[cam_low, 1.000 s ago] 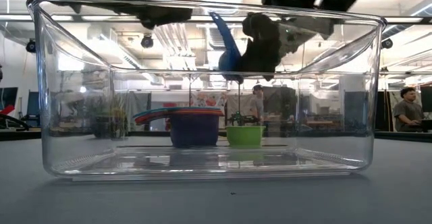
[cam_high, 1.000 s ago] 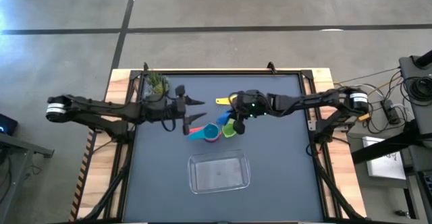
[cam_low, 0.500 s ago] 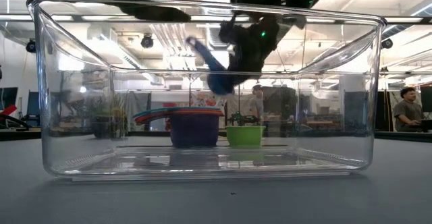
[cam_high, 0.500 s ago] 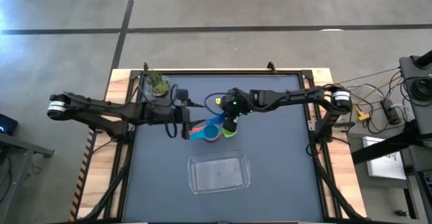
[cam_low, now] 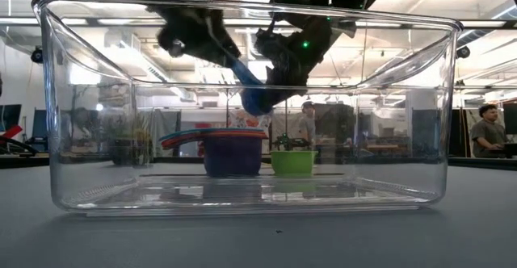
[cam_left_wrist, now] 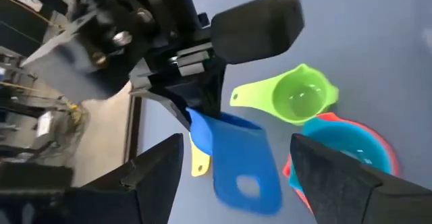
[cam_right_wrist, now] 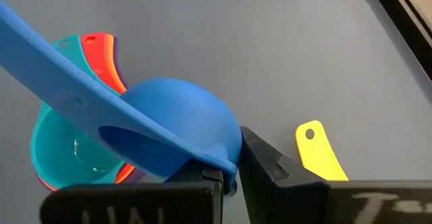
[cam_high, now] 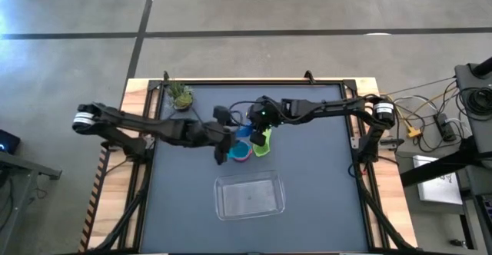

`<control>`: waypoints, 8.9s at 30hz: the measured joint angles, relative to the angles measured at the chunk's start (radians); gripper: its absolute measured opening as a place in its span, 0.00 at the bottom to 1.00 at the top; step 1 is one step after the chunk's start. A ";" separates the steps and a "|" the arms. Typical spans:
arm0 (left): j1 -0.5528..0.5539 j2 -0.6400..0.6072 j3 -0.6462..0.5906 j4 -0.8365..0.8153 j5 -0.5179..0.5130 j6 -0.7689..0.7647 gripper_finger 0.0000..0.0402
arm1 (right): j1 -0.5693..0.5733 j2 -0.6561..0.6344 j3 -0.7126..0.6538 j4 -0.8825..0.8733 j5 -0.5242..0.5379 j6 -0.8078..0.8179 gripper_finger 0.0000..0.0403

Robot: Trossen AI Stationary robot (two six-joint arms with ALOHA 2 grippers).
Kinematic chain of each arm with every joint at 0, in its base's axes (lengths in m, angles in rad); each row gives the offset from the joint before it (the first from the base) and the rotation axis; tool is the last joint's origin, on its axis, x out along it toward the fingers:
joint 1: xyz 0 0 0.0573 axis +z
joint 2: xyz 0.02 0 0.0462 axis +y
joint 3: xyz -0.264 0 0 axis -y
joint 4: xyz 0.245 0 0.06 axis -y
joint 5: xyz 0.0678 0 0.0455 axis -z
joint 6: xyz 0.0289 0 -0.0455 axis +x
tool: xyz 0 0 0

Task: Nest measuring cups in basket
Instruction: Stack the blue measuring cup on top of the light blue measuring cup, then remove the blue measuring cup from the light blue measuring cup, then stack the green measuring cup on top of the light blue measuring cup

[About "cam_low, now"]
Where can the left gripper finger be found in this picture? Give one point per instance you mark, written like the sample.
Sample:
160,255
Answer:
228,46

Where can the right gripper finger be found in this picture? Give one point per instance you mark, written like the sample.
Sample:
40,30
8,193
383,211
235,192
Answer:
292,84
274,86

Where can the blue measuring cup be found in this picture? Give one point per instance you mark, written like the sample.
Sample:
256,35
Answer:
252,102

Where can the teal measuring cup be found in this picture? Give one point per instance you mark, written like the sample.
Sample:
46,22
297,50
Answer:
218,130

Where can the green measuring cup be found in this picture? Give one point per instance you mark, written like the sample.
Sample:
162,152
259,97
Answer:
292,163

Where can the purple measuring cup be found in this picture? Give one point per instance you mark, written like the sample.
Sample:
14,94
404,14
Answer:
232,159

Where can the red measuring cup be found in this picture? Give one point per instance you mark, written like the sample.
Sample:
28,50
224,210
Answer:
177,142

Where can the clear plastic rectangular basket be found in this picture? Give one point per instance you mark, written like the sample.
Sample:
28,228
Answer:
250,203

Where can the person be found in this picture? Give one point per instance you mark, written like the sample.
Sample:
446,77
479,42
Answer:
309,126
488,135

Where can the succulent plant in black pot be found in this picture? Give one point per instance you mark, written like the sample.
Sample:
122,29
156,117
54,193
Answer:
125,147

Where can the black ceiling spotlight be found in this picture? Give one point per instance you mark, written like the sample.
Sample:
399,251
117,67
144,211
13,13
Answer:
37,55
462,52

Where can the dark monitor screen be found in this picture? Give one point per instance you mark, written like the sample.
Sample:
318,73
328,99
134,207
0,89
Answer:
10,116

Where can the red flat object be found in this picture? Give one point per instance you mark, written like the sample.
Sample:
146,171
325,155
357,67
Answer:
10,131

